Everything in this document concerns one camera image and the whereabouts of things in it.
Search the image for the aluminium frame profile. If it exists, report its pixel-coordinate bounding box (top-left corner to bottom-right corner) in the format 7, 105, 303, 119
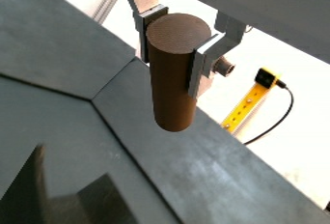
92, 0, 118, 24

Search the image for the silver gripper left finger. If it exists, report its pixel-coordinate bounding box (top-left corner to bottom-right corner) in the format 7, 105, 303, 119
128, 0, 168, 63

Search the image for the black and yellow sensor box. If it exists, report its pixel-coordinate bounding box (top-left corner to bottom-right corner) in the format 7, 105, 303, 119
254, 68, 278, 89

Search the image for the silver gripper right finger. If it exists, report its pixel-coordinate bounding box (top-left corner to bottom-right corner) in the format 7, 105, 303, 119
188, 12, 246, 98

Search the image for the brown round cylinder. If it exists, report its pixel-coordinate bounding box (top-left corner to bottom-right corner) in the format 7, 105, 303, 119
146, 14, 211, 132

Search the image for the black cable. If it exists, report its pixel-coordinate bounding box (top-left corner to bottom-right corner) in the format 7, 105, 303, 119
242, 79, 295, 146

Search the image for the yellow perforated rail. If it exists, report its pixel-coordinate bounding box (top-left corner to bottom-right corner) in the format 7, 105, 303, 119
220, 83, 270, 133

